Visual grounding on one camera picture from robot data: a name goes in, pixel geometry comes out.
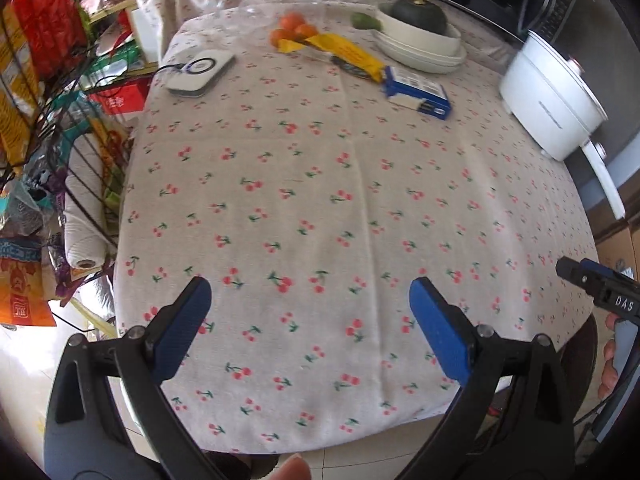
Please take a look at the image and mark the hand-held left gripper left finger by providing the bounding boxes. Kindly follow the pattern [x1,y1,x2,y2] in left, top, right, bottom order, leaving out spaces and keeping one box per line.
[44,276,226,480]

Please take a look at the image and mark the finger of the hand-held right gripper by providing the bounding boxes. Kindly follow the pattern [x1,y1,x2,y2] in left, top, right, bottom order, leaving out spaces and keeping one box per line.
[556,256,618,301]

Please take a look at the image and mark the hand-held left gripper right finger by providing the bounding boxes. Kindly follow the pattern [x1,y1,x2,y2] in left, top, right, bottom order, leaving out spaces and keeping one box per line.
[400,276,576,480]

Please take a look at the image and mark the person's right hand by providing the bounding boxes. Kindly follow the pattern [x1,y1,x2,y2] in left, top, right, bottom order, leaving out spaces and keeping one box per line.
[597,311,623,401]

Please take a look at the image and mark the person's left hand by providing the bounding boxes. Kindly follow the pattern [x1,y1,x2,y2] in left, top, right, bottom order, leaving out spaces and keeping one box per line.
[265,452,312,480]

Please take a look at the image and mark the cardboard box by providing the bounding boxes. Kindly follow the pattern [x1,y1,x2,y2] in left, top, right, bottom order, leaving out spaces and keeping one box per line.
[595,220,640,281]

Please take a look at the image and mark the white paper roll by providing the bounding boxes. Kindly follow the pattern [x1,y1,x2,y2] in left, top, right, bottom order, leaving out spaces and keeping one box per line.
[65,210,108,271]
[65,145,108,211]

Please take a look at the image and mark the orange snack packet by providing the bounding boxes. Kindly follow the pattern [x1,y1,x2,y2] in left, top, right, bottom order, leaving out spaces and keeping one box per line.
[0,240,56,328]

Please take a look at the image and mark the white electric cooking pot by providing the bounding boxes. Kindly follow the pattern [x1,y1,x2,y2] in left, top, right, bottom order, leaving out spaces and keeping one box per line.
[499,30,627,221]

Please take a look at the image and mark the red box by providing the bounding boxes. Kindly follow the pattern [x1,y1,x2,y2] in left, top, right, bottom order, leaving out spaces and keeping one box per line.
[87,77,151,122]

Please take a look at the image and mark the blue and white box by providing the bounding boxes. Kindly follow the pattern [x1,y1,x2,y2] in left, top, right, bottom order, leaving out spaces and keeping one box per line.
[384,65,452,121]

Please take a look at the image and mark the white square device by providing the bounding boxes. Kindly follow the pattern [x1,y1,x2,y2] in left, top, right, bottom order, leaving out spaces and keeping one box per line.
[166,51,237,97]

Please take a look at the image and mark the cream bowl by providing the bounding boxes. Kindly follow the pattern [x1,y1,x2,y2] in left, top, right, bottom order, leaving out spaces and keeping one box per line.
[377,2,462,57]

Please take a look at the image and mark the yellow snack packet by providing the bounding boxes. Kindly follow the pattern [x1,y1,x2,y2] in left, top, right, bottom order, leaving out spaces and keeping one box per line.
[277,32,386,82]

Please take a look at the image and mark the dark green squash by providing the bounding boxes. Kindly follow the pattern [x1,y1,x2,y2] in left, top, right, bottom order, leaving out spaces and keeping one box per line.
[390,0,448,36]

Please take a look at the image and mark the green vegetable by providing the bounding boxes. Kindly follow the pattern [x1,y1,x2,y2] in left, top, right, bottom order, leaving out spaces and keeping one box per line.
[351,11,383,31]

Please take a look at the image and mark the red snack packets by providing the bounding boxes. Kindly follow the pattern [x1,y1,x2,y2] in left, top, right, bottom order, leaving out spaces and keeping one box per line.
[10,0,88,78]

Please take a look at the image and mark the black wire rack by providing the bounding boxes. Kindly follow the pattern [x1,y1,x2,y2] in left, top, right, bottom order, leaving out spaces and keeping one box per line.
[0,5,132,286]

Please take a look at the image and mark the black cable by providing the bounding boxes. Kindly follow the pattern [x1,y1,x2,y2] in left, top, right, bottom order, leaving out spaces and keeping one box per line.
[90,62,187,92]

